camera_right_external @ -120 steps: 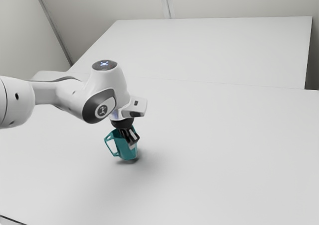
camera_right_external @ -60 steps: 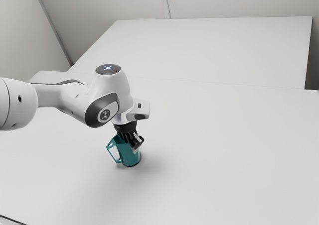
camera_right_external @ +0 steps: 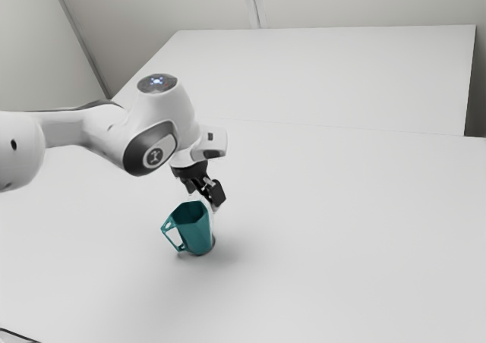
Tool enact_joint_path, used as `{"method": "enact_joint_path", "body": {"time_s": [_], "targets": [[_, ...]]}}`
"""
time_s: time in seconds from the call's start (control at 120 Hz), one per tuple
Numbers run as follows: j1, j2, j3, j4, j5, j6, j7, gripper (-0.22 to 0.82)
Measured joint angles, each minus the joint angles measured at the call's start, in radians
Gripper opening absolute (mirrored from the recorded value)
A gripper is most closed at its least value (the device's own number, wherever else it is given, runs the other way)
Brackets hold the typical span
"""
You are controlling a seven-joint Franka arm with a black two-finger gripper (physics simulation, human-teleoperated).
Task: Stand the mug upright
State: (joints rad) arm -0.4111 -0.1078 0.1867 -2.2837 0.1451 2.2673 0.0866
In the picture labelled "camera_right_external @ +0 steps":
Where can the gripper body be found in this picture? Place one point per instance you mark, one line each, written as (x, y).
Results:
(188, 172)

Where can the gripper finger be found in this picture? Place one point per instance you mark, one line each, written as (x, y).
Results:
(216, 194)
(191, 187)

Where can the teal faceted mug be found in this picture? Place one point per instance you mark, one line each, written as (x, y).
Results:
(191, 229)

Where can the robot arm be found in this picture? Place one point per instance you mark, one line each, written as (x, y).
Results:
(95, 130)

